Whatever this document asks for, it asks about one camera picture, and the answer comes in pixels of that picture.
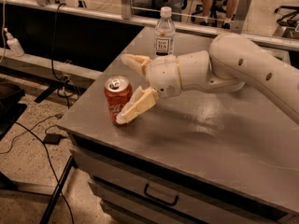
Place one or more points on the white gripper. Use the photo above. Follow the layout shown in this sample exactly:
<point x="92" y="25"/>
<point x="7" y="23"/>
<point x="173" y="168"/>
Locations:
<point x="163" y="75"/>

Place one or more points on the small white squeeze bottle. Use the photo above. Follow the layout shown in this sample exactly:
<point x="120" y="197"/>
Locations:
<point x="14" y="44"/>

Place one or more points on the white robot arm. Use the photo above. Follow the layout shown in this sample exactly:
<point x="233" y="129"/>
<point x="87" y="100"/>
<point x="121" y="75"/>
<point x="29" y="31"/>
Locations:
<point x="231" y="62"/>

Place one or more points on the clear tea water bottle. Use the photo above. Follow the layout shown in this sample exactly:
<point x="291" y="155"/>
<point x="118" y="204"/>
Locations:
<point x="164" y="33"/>

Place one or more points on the black drawer handle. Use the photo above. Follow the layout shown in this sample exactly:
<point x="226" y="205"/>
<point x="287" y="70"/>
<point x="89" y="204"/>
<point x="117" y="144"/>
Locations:
<point x="161" y="194"/>

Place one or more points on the metal railing frame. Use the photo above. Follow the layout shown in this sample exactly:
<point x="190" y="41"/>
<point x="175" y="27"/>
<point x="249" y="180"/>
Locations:
<point x="255" y="19"/>

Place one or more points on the black power adapter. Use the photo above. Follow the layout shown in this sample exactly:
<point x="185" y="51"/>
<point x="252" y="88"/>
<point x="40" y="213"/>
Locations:
<point x="52" y="139"/>

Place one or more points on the grey drawer cabinet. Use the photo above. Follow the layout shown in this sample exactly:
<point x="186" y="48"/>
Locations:
<point x="231" y="157"/>

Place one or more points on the red coke can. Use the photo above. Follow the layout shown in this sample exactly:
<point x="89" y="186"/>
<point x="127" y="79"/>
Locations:
<point x="118" y="92"/>

